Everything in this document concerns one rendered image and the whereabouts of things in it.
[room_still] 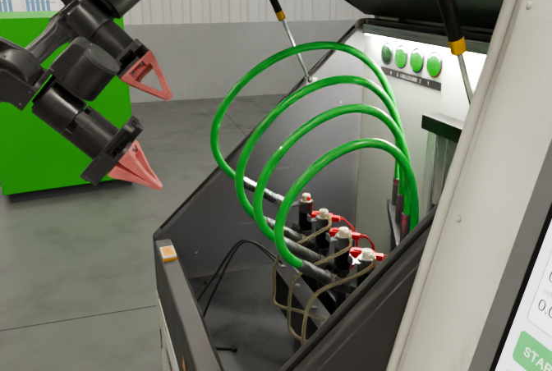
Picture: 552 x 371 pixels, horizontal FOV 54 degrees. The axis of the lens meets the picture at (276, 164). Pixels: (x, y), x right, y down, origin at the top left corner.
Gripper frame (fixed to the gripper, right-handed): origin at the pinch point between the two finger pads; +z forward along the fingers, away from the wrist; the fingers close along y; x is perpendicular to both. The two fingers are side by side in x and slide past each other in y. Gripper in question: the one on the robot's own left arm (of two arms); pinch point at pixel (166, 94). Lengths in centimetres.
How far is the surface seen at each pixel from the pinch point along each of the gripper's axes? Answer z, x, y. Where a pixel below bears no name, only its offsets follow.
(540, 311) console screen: 44, -10, -48
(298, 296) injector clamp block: 42.7, 10.1, 2.1
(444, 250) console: 40, -10, -33
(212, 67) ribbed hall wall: -31, -68, 650
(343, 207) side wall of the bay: 50, -11, 45
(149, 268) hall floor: 44, 77, 212
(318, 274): 35.0, 3.6, -18.7
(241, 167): 17.1, 0.1, -7.6
